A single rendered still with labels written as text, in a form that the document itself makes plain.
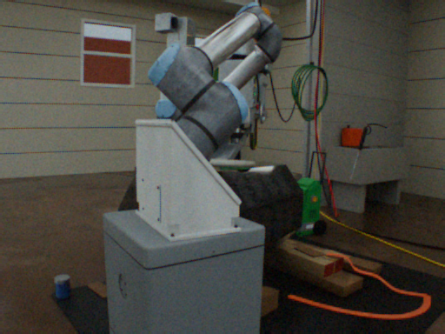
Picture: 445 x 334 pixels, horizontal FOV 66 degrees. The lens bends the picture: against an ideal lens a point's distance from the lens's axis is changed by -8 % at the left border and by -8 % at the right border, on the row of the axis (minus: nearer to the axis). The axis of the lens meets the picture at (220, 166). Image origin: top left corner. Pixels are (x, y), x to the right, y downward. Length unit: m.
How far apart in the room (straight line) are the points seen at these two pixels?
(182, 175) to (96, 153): 7.40
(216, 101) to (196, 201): 0.33
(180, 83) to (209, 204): 0.38
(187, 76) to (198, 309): 0.69
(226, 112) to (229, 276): 0.49
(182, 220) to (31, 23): 7.52
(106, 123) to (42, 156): 1.56
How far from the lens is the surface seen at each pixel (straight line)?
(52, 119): 8.11
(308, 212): 3.85
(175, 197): 0.96
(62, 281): 2.56
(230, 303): 1.15
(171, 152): 0.94
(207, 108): 1.14
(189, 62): 1.17
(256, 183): 2.46
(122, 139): 8.48
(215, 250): 1.05
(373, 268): 3.03
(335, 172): 5.13
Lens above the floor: 1.17
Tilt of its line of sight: 7 degrees down
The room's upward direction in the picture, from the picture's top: 1 degrees clockwise
